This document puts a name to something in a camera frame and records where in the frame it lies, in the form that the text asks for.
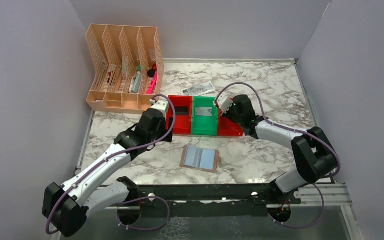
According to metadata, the grey green marker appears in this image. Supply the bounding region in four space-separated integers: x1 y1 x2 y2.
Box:
129 65 143 94

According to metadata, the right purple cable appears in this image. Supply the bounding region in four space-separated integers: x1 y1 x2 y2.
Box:
213 82 342 229

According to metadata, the peach plastic file organizer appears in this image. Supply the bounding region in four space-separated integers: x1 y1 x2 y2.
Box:
86 24 165 114

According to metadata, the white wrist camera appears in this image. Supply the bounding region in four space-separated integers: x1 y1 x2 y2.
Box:
214 94 234 114
151 100 170 116

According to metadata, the green plastic bin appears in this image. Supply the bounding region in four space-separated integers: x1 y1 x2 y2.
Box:
191 96 219 136

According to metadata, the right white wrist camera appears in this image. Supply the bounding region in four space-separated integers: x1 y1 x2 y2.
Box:
214 94 234 114

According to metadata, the right red plastic bin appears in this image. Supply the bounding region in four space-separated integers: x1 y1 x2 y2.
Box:
217 111 244 137

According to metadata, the purple cable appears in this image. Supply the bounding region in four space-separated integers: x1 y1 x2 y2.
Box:
45 94 177 236
213 82 342 229

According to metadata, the tan leather card holder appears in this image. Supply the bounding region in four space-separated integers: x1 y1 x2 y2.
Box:
179 145 221 173

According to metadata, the black binder clip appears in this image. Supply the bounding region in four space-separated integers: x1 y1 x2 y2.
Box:
147 64 158 78

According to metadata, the pink highlighter pen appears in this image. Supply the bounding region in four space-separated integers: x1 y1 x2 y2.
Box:
146 72 158 95

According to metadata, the silver VIP card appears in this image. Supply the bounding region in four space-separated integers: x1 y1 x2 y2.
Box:
194 106 213 117

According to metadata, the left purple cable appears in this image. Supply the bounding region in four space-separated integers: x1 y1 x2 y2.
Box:
45 94 177 236

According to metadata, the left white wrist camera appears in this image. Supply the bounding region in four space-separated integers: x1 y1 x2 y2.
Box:
151 100 170 116

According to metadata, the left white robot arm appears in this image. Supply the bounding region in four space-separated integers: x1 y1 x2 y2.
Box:
42 106 177 237

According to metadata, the black card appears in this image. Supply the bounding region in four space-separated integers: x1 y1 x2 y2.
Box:
174 106 189 116

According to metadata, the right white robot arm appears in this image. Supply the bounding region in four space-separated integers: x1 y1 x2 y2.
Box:
216 94 339 197

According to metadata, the clear protractor ruler packet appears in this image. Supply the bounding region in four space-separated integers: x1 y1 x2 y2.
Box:
180 81 216 97

